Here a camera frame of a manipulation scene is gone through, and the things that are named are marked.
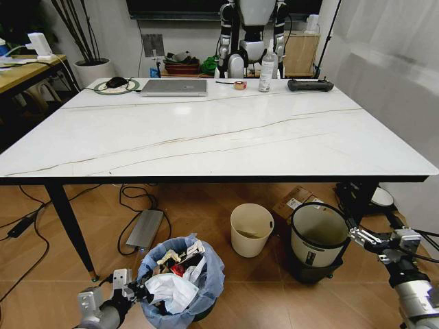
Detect green cloth bundle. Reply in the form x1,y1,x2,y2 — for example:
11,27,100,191
200,55,221,78

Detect black floor cable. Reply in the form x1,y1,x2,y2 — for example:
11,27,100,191
117,184,172,256
0,184,104,304

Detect white plastic chair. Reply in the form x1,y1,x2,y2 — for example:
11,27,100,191
20,78,63,114

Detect stack of red trays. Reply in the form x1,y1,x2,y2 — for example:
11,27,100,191
162,51,201,77

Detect black power brick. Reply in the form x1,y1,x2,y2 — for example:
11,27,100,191
6,216,35,240

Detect silver laptop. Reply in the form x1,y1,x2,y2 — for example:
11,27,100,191
139,78,209,97

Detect flattened printed cardboard box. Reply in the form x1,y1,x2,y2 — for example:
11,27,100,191
272,185,325,220

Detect round green-rimmed mouse pad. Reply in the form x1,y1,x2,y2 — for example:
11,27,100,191
94,77,141,95

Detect round white floor device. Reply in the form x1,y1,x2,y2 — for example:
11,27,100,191
369,186,396,208

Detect wooden side desk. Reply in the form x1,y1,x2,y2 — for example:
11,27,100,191
0,53,80,114

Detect clear plastic bottle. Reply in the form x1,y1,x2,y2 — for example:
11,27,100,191
257,47,278,93

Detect trash bin with blue bag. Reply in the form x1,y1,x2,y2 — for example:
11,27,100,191
137,232,226,329

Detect black handheld controller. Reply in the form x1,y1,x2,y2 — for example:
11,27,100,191
287,78,334,93

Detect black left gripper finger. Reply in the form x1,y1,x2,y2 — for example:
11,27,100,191
122,276,156,300
134,293,158,307

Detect black tripod stand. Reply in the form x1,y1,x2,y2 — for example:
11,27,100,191
313,0,344,80

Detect white bin with black rim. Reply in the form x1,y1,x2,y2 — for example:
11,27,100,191
289,202,351,285

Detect crumpled white tissue trash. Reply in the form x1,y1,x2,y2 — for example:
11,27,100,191
144,271,200,315

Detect white charger block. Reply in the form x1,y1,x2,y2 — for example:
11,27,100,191
26,32,56,62

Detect dark bare plant stems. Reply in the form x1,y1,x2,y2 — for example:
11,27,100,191
51,0,104,64

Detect white humanoid robot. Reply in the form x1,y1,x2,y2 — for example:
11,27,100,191
215,0,292,79

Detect silver flat power unit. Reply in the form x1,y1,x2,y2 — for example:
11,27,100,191
125,208,166,249

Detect white plant pot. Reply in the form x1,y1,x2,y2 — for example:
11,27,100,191
73,57,115,90

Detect cream plastic bin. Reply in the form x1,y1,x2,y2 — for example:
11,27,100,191
229,203,275,258

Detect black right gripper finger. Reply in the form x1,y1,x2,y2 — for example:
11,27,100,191
346,234,378,250
344,219,381,241

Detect grey calibration board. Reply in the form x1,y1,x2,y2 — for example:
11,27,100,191
141,33,165,58

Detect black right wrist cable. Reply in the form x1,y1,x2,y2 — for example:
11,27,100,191
407,227,439,241

